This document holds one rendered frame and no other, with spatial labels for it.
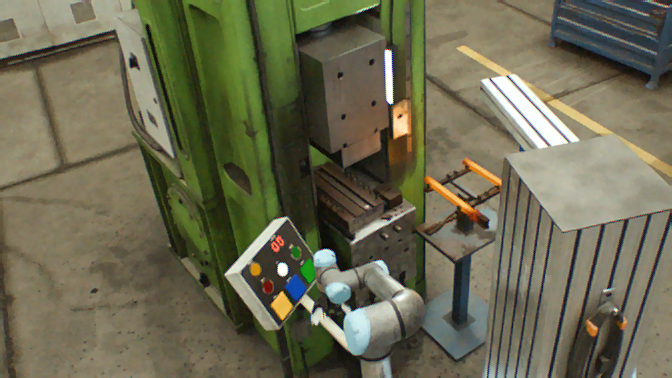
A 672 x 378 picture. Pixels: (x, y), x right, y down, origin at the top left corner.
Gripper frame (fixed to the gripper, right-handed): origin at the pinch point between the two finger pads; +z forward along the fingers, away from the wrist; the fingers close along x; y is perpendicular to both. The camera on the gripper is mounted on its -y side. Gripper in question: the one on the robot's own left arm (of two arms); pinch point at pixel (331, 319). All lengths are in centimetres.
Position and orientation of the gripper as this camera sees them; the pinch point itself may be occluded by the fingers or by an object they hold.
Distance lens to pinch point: 245.9
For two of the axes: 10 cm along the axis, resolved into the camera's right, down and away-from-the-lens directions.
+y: 2.1, 5.8, -7.9
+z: 0.8, 7.9, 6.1
